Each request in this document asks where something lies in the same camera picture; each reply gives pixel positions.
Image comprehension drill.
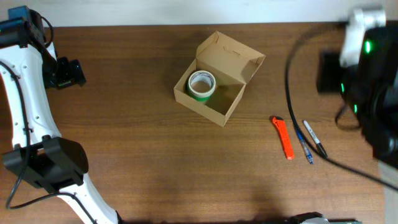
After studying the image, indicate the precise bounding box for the orange utility knife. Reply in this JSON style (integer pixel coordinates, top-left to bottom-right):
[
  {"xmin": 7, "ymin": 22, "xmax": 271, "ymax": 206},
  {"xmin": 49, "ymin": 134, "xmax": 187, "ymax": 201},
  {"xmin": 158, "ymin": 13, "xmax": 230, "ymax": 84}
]
[{"xmin": 271, "ymin": 116, "xmax": 295, "ymax": 160}]

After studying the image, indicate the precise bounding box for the blue ballpoint pen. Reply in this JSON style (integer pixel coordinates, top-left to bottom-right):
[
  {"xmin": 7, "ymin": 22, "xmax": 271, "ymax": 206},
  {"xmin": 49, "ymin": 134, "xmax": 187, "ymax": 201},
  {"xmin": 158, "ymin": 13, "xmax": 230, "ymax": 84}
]
[{"xmin": 295, "ymin": 129, "xmax": 313, "ymax": 165}]

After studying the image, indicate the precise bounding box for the white masking tape roll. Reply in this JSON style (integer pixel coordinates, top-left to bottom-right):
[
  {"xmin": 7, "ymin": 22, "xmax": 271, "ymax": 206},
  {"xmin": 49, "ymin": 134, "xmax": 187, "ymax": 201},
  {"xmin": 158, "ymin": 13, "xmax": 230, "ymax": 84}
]
[{"xmin": 187, "ymin": 70, "xmax": 216, "ymax": 93}]

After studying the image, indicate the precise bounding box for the green tape roll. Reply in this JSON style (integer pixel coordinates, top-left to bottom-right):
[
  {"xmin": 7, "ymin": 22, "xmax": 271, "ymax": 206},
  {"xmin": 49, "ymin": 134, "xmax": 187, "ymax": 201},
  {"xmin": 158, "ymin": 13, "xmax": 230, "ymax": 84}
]
[{"xmin": 188, "ymin": 89, "xmax": 213, "ymax": 102}]

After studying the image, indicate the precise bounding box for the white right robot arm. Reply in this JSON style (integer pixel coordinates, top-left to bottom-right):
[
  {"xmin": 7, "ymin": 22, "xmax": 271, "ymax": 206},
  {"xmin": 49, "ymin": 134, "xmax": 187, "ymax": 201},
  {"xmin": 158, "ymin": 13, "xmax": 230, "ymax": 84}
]
[{"xmin": 317, "ymin": 6, "xmax": 397, "ymax": 223}]

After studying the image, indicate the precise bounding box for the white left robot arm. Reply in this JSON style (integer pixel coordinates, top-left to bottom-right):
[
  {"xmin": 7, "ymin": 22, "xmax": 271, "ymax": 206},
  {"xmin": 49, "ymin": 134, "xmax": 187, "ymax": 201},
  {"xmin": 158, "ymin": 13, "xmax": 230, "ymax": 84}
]
[{"xmin": 1, "ymin": 40, "xmax": 122, "ymax": 223}]

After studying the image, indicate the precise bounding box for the black sharpie marker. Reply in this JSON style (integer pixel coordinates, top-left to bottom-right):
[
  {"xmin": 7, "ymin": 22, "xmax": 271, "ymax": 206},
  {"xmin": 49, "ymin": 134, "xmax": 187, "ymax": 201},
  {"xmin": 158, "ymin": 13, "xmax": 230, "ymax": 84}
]
[{"xmin": 303, "ymin": 120, "xmax": 328, "ymax": 157}]

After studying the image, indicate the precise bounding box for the brown cardboard box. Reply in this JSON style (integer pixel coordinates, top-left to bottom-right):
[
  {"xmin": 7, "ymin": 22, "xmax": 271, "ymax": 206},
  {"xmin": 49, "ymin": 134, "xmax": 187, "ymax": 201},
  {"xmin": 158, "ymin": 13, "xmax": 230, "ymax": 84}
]
[{"xmin": 174, "ymin": 31, "xmax": 266, "ymax": 127}]

